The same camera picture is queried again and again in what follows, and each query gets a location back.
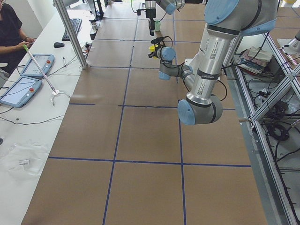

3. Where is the aluminium frame post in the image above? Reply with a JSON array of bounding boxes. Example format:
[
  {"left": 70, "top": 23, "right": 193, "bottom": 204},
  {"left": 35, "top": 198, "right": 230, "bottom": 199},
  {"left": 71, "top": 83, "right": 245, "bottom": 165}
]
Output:
[{"left": 53, "top": 0, "right": 88, "bottom": 69}]

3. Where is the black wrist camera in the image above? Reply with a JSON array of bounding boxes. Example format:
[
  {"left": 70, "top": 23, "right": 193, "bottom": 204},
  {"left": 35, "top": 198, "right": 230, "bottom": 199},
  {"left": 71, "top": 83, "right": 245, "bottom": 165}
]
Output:
[{"left": 151, "top": 37, "right": 165, "bottom": 47}]

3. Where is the far blue teach pendant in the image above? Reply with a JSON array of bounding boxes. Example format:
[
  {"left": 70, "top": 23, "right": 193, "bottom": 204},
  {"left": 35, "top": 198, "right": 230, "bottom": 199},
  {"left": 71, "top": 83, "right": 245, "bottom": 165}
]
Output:
[{"left": 20, "top": 53, "right": 55, "bottom": 78}]

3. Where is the small metal cup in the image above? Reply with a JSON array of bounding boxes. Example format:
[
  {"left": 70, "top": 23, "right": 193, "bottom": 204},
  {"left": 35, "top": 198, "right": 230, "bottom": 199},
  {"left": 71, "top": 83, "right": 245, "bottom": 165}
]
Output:
[{"left": 91, "top": 22, "right": 98, "bottom": 30}]

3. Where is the clear plastic bag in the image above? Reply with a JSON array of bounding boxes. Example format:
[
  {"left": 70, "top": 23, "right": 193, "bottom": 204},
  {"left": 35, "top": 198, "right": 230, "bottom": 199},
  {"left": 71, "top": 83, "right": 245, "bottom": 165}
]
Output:
[{"left": 0, "top": 142, "right": 49, "bottom": 176}]

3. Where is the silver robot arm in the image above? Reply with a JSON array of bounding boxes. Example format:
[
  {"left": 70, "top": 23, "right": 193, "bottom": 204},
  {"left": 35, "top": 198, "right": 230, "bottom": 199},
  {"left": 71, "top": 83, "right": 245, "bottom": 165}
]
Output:
[
  {"left": 143, "top": 0, "right": 185, "bottom": 36},
  {"left": 148, "top": 0, "right": 278, "bottom": 125}
]

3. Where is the black keyboard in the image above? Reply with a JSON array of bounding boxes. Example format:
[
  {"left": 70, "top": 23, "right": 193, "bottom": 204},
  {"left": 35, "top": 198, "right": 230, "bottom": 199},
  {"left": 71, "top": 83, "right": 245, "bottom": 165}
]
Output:
[{"left": 61, "top": 18, "right": 83, "bottom": 42}]

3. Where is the green plastic cup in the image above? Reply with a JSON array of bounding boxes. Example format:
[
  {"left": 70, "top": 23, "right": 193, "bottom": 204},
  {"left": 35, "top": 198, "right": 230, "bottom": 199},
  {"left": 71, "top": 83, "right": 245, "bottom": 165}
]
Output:
[{"left": 155, "top": 21, "right": 161, "bottom": 31}]

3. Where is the seated person black shirt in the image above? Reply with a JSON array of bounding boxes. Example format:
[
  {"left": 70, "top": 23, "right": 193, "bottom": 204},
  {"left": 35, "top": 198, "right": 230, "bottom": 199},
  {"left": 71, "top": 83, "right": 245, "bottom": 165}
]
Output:
[{"left": 0, "top": 0, "right": 35, "bottom": 74}]

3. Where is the stack of magazines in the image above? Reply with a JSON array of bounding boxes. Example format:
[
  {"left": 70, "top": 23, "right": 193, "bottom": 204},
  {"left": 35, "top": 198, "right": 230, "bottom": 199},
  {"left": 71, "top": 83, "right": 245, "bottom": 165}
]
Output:
[{"left": 237, "top": 46, "right": 273, "bottom": 74}]

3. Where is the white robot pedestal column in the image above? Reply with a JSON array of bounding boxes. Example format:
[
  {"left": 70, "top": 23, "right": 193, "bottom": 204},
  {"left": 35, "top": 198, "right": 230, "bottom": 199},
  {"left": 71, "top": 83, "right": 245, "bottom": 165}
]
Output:
[{"left": 185, "top": 31, "right": 210, "bottom": 72}]

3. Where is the black computer mouse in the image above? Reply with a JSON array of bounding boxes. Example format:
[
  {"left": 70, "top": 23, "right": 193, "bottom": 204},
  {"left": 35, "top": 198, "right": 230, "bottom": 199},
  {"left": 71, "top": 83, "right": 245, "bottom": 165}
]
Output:
[{"left": 53, "top": 42, "right": 65, "bottom": 48}]

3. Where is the yellow plastic cup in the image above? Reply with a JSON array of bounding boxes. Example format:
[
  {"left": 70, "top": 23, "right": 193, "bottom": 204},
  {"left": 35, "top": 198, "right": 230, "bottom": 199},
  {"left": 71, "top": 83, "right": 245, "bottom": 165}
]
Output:
[{"left": 149, "top": 45, "right": 156, "bottom": 53}]

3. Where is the long metal grabber stick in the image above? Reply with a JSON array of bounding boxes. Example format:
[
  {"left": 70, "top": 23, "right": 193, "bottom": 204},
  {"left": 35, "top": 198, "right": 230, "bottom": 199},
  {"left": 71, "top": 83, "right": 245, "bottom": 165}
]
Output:
[{"left": 23, "top": 45, "right": 71, "bottom": 105}]

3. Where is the near blue teach pendant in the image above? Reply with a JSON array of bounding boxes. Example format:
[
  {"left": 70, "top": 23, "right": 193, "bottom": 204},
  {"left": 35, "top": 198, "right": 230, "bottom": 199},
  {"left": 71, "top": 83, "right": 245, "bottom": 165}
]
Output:
[{"left": 0, "top": 76, "right": 42, "bottom": 108}]

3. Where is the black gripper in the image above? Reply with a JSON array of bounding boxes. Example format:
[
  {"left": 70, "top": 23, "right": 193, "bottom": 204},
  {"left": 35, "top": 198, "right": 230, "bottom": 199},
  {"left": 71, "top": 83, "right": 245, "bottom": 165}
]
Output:
[
  {"left": 145, "top": 8, "right": 156, "bottom": 36},
  {"left": 148, "top": 48, "right": 161, "bottom": 59}
]

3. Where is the blue teach pendant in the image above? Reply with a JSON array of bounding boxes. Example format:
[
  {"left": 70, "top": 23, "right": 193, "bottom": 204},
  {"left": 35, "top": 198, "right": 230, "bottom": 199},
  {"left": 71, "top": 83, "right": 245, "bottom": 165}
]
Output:
[
  {"left": 20, "top": 53, "right": 55, "bottom": 78},
  {"left": 0, "top": 76, "right": 42, "bottom": 108}
]

